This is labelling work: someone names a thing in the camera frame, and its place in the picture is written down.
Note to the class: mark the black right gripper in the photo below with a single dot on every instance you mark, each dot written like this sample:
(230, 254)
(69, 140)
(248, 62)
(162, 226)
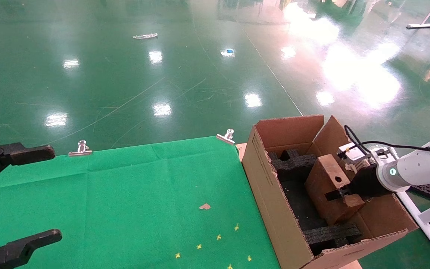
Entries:
(368, 183)

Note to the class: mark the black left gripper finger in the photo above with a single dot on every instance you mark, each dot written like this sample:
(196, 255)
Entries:
(24, 244)
(28, 153)

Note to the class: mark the small brown cardboard box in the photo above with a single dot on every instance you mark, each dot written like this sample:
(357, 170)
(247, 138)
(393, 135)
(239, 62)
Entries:
(323, 179)

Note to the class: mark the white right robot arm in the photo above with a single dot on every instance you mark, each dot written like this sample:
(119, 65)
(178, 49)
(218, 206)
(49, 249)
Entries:
(420, 168)

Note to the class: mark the large open cardboard carton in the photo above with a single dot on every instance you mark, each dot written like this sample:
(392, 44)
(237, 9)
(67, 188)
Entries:
(271, 209)

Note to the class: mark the small cardboard scrap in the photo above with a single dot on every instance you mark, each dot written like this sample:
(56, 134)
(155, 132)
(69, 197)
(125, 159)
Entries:
(204, 206)

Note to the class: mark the black foam base sheet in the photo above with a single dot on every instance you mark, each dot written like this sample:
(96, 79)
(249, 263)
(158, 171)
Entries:
(297, 201)

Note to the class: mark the silver binder clip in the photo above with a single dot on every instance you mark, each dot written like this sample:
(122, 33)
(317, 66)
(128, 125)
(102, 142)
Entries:
(227, 137)
(80, 152)

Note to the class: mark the black plastic grid tray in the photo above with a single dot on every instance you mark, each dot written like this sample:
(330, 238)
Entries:
(429, 190)

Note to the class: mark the green table cloth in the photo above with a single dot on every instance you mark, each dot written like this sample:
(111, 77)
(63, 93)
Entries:
(106, 209)

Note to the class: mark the white floor bar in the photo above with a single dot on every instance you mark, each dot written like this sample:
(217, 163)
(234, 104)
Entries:
(419, 26)

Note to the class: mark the white pipe frame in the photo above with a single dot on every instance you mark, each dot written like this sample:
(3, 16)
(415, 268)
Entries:
(424, 220)

